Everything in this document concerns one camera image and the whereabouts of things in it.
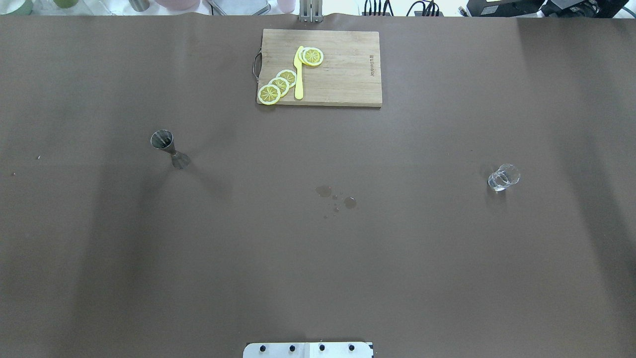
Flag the green plastic cup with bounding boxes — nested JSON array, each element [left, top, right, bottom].
[[53, 0, 79, 9]]

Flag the pink bowl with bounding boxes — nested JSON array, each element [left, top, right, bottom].
[[155, 0, 200, 11]]

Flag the steel double jigger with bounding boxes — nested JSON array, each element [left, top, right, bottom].
[[150, 129, 191, 170]]

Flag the yellow plastic knife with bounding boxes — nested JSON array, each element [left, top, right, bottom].
[[293, 46, 304, 100]]

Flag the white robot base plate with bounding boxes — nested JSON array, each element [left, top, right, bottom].
[[242, 342, 375, 358]]

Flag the pink plastic cup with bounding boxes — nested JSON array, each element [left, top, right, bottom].
[[277, 0, 298, 13]]

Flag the wooden cutting board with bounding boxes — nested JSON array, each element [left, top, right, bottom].
[[257, 28, 383, 108]]

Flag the top separate lemon slice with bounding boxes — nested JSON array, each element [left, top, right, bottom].
[[304, 47, 324, 67]]

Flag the overlapping lemon slice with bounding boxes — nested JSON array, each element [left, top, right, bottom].
[[276, 69, 297, 88], [268, 77, 291, 97]]

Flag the white bowl green rim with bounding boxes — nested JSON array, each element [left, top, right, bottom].
[[0, 0, 33, 16]]

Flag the aluminium frame post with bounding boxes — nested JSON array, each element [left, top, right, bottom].
[[299, 0, 324, 23]]

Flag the middle overlapping lemon slice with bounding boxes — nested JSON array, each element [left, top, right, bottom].
[[268, 77, 291, 97]]

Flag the clear glass cup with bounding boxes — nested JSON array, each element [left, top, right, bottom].
[[487, 164, 521, 192]]

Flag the lower hidden lemon slice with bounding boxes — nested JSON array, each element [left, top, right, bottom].
[[297, 47, 307, 64]]

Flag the lemon slice nearest handle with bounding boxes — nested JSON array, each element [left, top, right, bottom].
[[257, 84, 282, 105]]

